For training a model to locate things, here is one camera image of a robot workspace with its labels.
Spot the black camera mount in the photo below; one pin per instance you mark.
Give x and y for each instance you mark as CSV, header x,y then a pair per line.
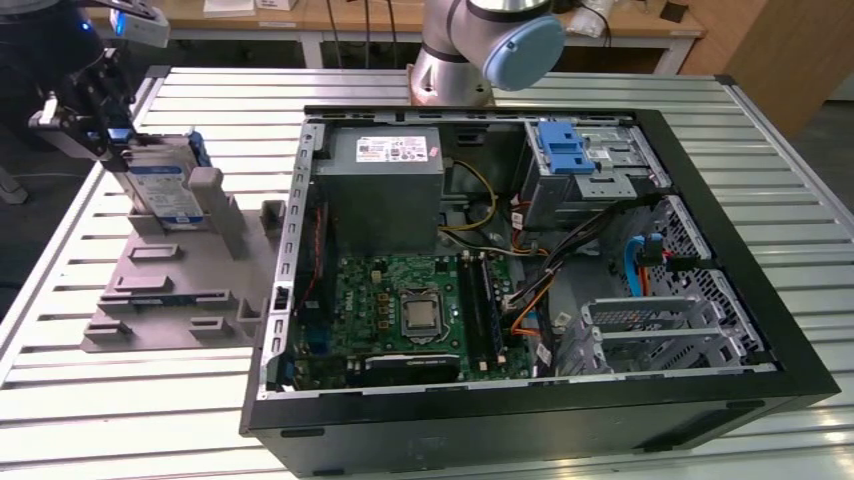
x,y
134,7

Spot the wooden cabinet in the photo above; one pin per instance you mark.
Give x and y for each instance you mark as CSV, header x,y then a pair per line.
x,y
788,50

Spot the small white box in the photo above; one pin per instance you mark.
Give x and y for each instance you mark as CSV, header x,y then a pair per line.
x,y
277,4

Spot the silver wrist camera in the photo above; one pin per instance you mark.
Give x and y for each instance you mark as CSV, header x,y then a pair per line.
x,y
143,30

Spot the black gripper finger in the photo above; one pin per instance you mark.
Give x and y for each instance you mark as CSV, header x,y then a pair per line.
x,y
76,137
101,90

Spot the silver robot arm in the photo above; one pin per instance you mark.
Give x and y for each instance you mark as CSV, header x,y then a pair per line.
x,y
454,60

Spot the loose RAM stick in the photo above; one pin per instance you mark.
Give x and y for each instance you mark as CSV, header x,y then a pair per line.
x,y
167,301

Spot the grey metal desk foot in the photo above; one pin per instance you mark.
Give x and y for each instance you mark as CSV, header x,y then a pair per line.
x,y
14,187

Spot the hard disk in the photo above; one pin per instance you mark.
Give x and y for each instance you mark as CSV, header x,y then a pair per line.
x,y
161,190

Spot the metal drive cage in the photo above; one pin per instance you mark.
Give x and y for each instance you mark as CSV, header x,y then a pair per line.
x,y
554,200

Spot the black graphics card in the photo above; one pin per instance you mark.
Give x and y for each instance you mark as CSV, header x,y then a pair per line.
x,y
407,367

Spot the blue drive latch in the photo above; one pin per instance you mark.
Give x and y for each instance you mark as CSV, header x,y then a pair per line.
x,y
564,150

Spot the RAM stick with blue label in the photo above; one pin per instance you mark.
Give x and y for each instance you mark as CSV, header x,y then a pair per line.
x,y
493,310

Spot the wooden desk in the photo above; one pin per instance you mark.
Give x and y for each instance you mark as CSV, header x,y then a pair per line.
x,y
201,22

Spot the grey parts rack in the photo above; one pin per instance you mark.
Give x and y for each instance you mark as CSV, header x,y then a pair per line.
x,y
187,270

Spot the black open PC case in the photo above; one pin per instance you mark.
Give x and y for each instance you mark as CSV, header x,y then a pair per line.
x,y
467,430

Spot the grey power supply unit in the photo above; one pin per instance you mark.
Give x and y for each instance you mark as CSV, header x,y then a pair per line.
x,y
381,210

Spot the white paper box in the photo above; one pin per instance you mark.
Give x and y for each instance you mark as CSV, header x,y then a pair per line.
x,y
227,7

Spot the silver CPU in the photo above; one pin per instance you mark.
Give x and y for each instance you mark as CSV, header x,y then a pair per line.
x,y
422,316

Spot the white plastic bag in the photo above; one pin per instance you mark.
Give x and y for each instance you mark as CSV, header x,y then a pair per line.
x,y
590,20

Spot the green motherboard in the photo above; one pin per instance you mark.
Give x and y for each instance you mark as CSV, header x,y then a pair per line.
x,y
374,300

